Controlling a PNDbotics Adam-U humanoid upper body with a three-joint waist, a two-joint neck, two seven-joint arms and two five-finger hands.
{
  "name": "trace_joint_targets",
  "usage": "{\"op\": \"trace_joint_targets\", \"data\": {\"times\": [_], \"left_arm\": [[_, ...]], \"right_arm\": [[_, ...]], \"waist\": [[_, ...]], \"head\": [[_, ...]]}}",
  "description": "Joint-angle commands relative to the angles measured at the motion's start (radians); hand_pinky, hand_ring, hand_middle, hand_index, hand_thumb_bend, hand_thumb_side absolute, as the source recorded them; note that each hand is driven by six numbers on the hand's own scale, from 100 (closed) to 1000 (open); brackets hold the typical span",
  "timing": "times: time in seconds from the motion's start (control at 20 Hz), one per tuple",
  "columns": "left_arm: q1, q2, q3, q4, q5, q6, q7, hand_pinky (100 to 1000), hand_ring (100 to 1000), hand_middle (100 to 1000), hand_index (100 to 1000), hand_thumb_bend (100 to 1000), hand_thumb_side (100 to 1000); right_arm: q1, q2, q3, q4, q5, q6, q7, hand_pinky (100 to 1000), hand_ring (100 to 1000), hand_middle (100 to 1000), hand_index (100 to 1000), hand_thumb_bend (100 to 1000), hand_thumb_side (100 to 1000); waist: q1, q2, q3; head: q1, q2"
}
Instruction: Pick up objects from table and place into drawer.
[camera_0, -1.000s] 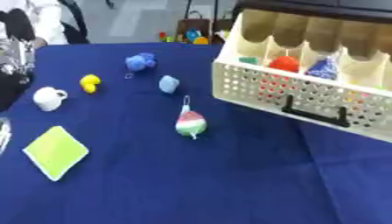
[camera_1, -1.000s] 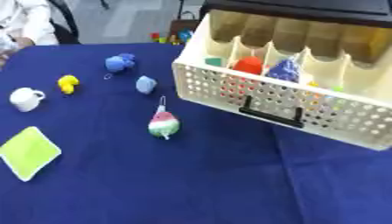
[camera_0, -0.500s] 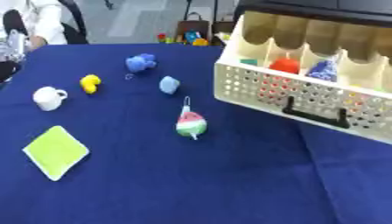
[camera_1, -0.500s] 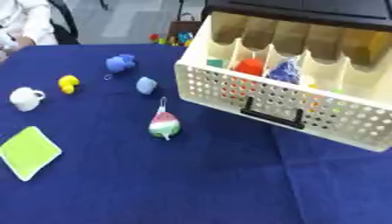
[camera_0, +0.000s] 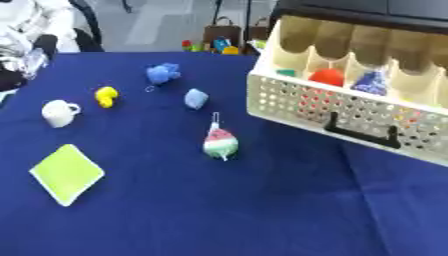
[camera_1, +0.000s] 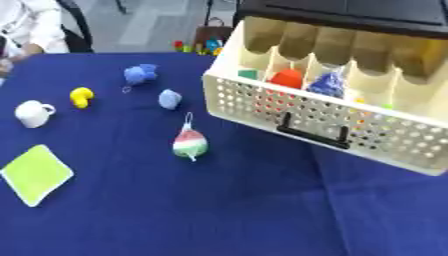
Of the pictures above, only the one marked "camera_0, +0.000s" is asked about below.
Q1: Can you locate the white mug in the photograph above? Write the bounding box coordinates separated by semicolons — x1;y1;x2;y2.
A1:
40;99;83;129

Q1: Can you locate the light blue soft block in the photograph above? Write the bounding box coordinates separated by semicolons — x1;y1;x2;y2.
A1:
183;88;210;111

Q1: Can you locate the pale compartment drawer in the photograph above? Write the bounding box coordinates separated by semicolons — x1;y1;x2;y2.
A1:
245;14;448;168

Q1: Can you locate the black chair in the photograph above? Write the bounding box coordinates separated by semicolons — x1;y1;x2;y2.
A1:
68;0;105;53

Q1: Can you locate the lime green square pad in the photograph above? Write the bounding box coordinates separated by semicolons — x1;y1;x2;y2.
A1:
28;143;107;208

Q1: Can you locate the black drawer handle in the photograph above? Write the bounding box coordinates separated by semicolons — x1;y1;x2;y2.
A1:
322;111;405;150

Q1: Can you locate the watermelon soft toy keychain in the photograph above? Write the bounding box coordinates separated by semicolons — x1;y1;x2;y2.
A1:
201;111;242;162

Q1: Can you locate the person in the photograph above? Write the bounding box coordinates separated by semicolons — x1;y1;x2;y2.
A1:
0;0;83;93

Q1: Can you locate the red ball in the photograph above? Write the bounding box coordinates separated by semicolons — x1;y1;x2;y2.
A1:
306;68;347;88

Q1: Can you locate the blue patterned pouch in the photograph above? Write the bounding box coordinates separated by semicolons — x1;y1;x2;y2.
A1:
350;70;391;97

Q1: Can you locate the brown bag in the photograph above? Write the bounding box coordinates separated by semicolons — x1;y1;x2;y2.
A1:
248;17;272;42
201;16;244;50

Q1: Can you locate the black cabinet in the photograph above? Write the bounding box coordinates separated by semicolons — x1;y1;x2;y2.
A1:
267;0;448;35

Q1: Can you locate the yellow duck toy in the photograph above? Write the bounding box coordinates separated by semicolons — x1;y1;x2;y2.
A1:
92;86;121;109

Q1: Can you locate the blue plush toy keychain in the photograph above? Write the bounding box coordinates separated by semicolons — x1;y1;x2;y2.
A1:
143;62;184;93

